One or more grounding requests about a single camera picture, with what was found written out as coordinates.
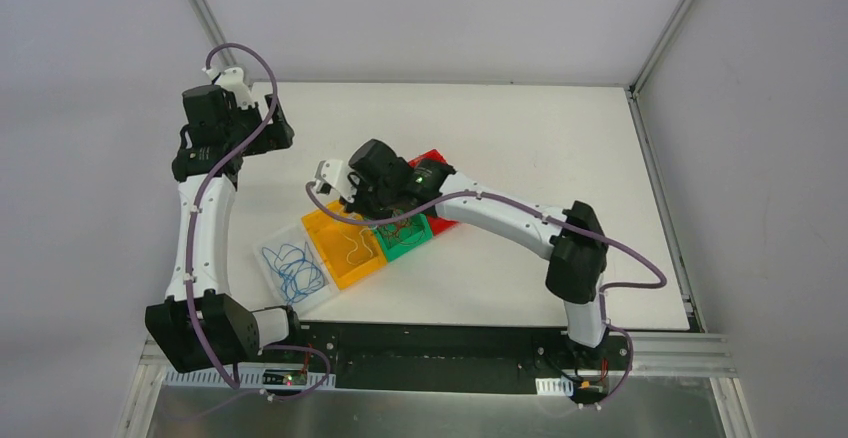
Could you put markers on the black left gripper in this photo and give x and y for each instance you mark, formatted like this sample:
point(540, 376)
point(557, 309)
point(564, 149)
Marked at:
point(274, 129)

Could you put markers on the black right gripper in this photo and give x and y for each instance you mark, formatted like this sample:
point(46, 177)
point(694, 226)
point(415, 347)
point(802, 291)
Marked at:
point(370, 199)

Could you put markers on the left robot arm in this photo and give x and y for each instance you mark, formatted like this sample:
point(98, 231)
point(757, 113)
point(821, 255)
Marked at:
point(199, 325)

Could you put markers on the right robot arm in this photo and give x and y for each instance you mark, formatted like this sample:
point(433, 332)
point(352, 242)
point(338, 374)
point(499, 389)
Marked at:
point(377, 184)

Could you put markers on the green plastic bin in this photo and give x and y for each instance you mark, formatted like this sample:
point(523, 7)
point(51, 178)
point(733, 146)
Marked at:
point(399, 238)

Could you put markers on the yellow plastic bin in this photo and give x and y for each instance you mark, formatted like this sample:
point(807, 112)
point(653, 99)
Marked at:
point(350, 253)

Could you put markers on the red plastic bin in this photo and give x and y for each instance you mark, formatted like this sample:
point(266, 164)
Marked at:
point(436, 225)

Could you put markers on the clear plastic bin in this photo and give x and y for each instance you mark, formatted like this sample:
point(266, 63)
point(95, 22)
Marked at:
point(293, 269)

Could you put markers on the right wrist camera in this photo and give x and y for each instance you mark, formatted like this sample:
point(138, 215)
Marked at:
point(335, 175)

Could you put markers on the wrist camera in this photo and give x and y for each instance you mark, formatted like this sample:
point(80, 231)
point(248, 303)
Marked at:
point(235, 80)
point(335, 175)

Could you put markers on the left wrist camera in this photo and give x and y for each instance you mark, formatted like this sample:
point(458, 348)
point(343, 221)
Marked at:
point(235, 80)

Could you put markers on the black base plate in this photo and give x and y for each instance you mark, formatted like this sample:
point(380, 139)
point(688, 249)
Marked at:
point(445, 358)

